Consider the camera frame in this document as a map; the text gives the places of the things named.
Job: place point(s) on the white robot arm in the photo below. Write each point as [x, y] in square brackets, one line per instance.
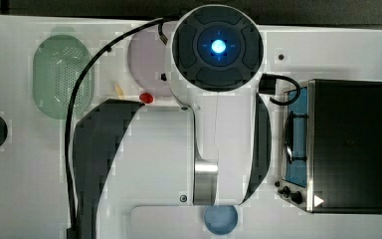
[212, 148]

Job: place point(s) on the small red tomato toy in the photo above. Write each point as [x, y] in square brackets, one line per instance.
[146, 98]

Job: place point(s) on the lilac oval plate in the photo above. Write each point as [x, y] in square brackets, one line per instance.
[146, 61]

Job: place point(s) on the yellow banana toy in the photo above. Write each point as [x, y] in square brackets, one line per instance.
[119, 91]

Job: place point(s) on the blue bowl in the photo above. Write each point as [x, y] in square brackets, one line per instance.
[221, 220]

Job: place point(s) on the green perforated colander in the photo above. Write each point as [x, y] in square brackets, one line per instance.
[58, 62]

